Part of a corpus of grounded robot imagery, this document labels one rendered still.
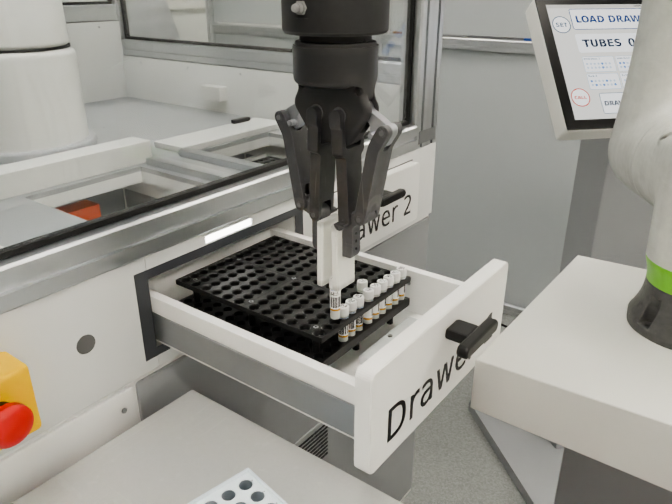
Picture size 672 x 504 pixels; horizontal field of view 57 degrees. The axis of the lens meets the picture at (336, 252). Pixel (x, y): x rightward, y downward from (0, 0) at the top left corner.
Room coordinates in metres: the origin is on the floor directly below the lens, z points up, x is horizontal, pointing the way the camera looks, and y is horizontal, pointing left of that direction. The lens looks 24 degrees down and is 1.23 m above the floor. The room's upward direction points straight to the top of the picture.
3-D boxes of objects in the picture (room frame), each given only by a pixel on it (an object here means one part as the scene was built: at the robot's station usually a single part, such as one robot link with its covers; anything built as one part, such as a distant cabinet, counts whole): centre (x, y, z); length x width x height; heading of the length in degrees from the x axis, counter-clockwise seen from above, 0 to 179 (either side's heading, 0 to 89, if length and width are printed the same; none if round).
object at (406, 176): (0.98, -0.06, 0.87); 0.29 x 0.02 x 0.11; 143
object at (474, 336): (0.53, -0.13, 0.91); 0.07 x 0.04 x 0.01; 143
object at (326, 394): (0.67, 0.06, 0.86); 0.40 x 0.26 x 0.06; 53
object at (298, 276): (0.67, 0.05, 0.87); 0.22 x 0.18 x 0.06; 53
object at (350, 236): (0.55, -0.02, 1.01); 0.03 x 0.01 x 0.05; 53
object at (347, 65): (0.56, 0.00, 1.14); 0.08 x 0.07 x 0.09; 53
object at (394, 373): (0.55, -0.11, 0.87); 0.29 x 0.02 x 0.11; 143
